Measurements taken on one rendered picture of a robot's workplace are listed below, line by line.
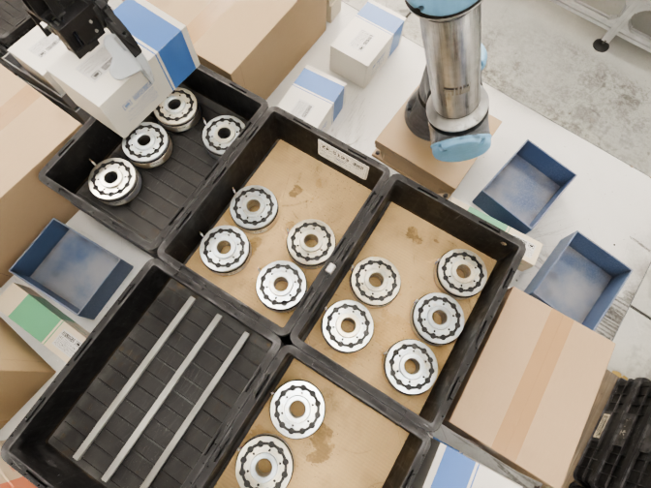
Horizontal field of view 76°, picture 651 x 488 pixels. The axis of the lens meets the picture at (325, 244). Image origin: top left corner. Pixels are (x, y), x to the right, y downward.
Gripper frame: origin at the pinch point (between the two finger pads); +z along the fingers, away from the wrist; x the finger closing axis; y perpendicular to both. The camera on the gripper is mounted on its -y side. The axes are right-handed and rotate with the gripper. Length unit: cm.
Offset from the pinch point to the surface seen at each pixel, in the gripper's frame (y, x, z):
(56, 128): 14.2, -18.9, 20.6
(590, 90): -164, 85, 112
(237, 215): 5.8, 23.6, 24.8
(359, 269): 0, 51, 25
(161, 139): 1.9, -1.9, 24.7
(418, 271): -8, 62, 28
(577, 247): -40, 91, 39
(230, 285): 18.3, 31.2, 27.6
